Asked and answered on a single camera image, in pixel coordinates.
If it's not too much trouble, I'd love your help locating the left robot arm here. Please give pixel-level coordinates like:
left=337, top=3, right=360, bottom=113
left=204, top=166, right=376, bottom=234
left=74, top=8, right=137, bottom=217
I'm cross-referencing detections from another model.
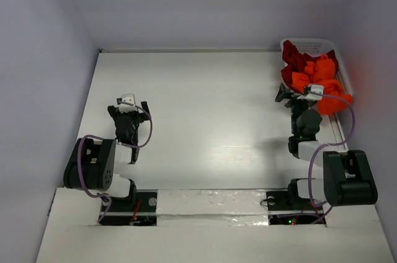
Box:
left=63, top=97, right=153, bottom=210

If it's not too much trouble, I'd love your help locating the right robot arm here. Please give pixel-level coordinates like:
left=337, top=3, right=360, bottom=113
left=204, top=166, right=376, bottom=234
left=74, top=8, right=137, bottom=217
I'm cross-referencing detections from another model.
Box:
left=275, top=84, right=378, bottom=207

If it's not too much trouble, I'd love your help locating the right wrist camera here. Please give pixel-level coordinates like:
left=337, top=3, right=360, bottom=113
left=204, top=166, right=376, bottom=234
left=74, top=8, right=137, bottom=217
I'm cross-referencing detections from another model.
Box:
left=298, top=84, right=324, bottom=101

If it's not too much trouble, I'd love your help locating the white plastic basket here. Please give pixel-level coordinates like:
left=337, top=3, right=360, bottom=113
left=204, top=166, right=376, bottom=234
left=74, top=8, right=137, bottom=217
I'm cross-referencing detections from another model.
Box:
left=280, top=39, right=353, bottom=103

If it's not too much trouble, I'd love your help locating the dark red t shirt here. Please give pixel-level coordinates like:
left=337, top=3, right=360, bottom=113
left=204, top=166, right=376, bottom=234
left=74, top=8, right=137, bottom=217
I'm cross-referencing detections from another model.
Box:
left=281, top=40, right=339, bottom=92

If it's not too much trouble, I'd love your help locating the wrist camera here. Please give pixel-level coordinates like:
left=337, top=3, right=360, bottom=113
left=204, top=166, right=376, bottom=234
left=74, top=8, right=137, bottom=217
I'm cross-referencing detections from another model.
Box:
left=117, top=94, right=137, bottom=114
left=298, top=84, right=324, bottom=101

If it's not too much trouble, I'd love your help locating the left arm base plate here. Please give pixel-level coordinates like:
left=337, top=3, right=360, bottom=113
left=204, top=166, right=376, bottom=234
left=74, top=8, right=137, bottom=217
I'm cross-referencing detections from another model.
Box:
left=99, top=190, right=158, bottom=226

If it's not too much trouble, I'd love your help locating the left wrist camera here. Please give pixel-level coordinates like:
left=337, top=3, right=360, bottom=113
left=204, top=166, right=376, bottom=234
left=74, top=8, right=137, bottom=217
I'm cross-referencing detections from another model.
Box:
left=117, top=94, right=137, bottom=114

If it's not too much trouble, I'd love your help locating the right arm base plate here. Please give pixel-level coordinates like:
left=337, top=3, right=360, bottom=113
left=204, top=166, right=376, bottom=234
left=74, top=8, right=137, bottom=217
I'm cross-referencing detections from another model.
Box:
left=261, top=190, right=324, bottom=226

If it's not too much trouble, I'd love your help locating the orange t shirt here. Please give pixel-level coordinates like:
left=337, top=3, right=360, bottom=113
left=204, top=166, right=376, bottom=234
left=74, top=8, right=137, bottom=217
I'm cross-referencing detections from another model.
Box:
left=291, top=53, right=354, bottom=115

